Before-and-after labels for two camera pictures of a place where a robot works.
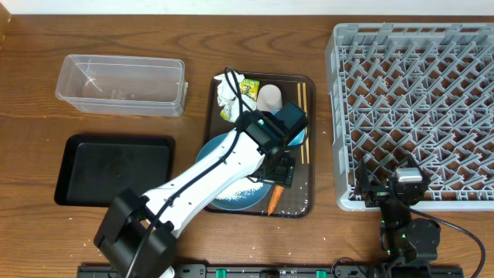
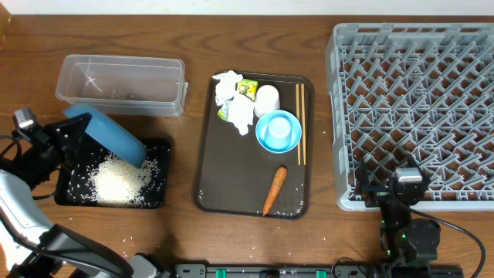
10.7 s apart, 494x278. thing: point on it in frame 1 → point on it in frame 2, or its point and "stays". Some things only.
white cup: x=269 y=98 stays
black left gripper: x=286 y=177 → x=53 y=136
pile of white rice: x=242 y=187 → x=112 y=182
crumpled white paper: x=225 y=91 stays
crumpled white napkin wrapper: x=228 y=97 stays
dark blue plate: x=234 y=205 → x=112 y=136
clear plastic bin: x=123 y=86 stays
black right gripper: x=378 y=194 stays
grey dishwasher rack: x=398 y=91 stays
